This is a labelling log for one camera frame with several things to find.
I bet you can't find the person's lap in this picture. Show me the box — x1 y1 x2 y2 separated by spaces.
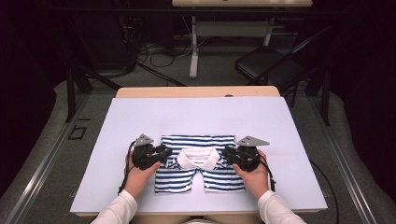
130 214 264 224

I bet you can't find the thin black floor cable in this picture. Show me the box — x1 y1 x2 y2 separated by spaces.
308 159 341 224

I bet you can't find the left hand-held gripper black cable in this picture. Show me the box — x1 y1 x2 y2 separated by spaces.
117 140 138 194

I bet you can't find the black floor socket frame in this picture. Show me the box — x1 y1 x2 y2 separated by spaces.
67 125 88 141

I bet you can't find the dark equipment rack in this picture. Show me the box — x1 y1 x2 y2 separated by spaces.
71 13 139 73

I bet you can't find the white-framed desk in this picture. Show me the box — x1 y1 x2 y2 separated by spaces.
171 0 314 80

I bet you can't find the blue white striped baby romper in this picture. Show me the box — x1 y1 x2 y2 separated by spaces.
154 134 246 194

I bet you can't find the thick black floor cable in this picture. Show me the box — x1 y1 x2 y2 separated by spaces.
136 62 188 88

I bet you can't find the bundle of floor cables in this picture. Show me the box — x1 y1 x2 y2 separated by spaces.
136 38 195 69

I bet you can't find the right hand-held gripper black cable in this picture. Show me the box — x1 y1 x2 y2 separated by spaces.
256 153 277 193

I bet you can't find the person's right hand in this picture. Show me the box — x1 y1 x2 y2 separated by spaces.
232 149 271 201

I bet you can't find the pale lavender table mat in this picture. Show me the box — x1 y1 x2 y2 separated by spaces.
69 96 329 215

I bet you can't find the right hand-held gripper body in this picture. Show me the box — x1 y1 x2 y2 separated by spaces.
233 135 271 173

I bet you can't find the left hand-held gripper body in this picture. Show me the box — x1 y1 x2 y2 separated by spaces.
132 133 163 172

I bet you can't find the hand-held gripper black cable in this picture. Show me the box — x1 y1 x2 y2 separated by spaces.
256 153 277 193
117 140 138 194

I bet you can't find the metal floor rail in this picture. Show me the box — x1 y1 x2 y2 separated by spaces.
306 92 379 224
4 92 92 224

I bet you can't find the person's left hand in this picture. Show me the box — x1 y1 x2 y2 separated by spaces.
124 152 163 200

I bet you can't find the black folding chair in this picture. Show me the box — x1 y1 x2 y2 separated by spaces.
233 25 333 94

